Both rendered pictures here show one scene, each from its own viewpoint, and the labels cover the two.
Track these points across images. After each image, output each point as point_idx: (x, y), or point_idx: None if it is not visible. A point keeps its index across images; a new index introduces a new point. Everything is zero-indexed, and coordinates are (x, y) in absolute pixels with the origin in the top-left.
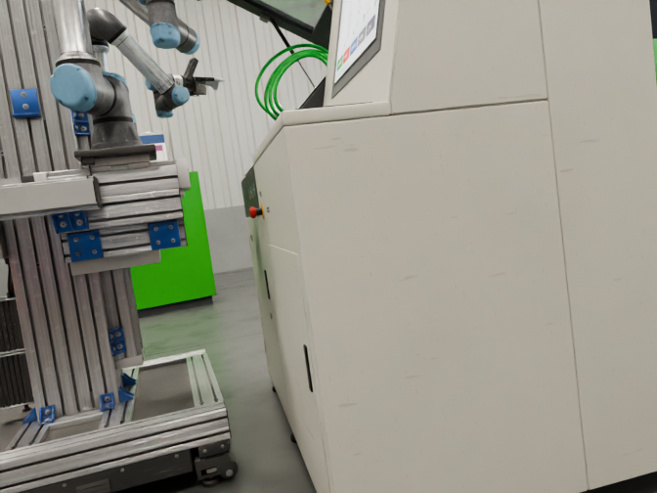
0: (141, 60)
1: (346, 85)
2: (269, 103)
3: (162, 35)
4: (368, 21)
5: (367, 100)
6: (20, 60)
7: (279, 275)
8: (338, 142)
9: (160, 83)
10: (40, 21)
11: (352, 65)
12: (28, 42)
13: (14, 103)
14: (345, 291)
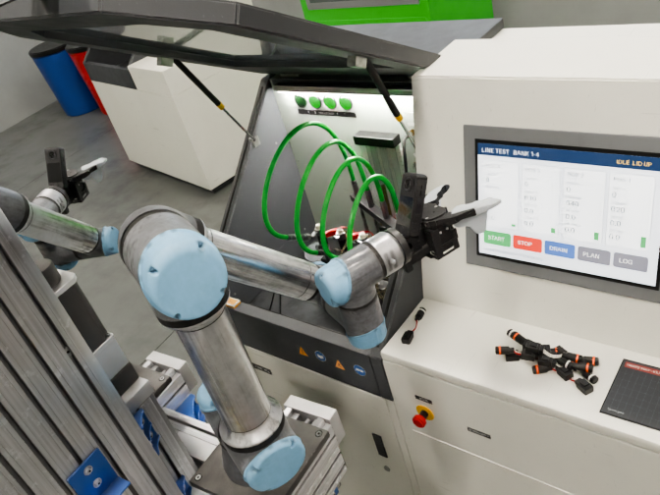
0: (58, 231)
1: (535, 278)
2: (325, 250)
3: (381, 339)
4: (617, 250)
5: (633, 336)
6: (59, 427)
7: (506, 485)
8: None
9: (86, 244)
10: (61, 348)
11: (561, 270)
12: (59, 393)
13: (81, 492)
14: None
